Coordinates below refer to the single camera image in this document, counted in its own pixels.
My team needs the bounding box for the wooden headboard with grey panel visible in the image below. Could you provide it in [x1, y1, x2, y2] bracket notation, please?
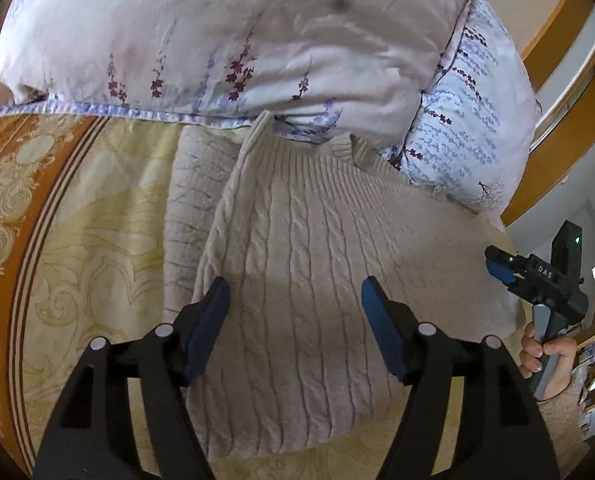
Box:
[501, 0, 595, 226]

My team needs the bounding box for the yellow patterned bedspread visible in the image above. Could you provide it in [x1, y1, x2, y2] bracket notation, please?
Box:
[0, 112, 467, 480]

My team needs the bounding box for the pink floral left pillow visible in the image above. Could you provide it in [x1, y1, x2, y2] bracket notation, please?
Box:
[0, 0, 469, 148]

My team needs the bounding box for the beige cable-knit sweater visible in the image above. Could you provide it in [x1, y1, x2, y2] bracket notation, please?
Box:
[163, 115, 523, 460]

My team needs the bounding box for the person's right hand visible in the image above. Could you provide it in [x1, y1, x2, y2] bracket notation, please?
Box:
[519, 322, 577, 401]

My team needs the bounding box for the white blue floral right pillow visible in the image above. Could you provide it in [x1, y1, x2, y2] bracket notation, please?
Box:
[382, 0, 539, 220]

